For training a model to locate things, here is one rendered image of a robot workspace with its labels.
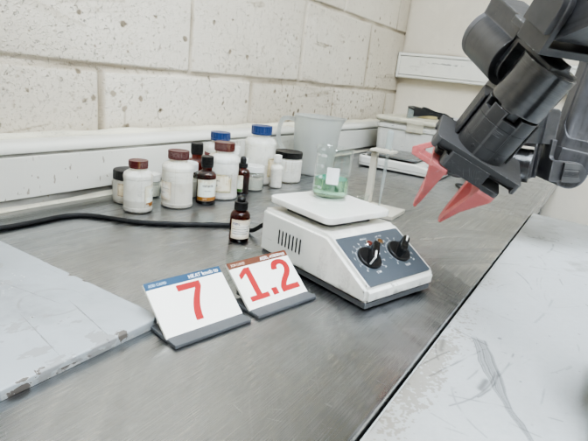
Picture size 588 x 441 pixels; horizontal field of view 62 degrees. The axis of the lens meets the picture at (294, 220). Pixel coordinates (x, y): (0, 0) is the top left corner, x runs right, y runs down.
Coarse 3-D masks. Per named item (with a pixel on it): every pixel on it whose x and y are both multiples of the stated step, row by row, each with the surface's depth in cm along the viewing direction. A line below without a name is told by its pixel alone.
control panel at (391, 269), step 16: (336, 240) 59; (352, 240) 60; (368, 240) 61; (384, 240) 63; (352, 256) 58; (384, 256) 60; (416, 256) 63; (368, 272) 57; (384, 272) 58; (400, 272) 60; (416, 272) 61
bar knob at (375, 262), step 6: (372, 246) 58; (378, 246) 58; (360, 252) 58; (366, 252) 59; (372, 252) 57; (378, 252) 57; (360, 258) 58; (366, 258) 58; (372, 258) 57; (378, 258) 59; (366, 264) 57; (372, 264) 57; (378, 264) 58
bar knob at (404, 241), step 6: (402, 240) 62; (408, 240) 62; (390, 246) 62; (396, 246) 62; (402, 246) 61; (408, 246) 61; (390, 252) 61; (396, 252) 61; (402, 252) 60; (408, 252) 63; (396, 258) 61; (402, 258) 61; (408, 258) 62
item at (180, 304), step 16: (160, 288) 48; (176, 288) 49; (192, 288) 50; (208, 288) 51; (224, 288) 52; (160, 304) 47; (176, 304) 48; (192, 304) 49; (208, 304) 50; (224, 304) 51; (176, 320) 47; (192, 320) 48
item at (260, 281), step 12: (252, 264) 56; (264, 264) 57; (276, 264) 58; (288, 264) 59; (240, 276) 54; (252, 276) 55; (264, 276) 56; (276, 276) 57; (288, 276) 58; (252, 288) 54; (264, 288) 55; (276, 288) 56; (288, 288) 57; (252, 300) 53
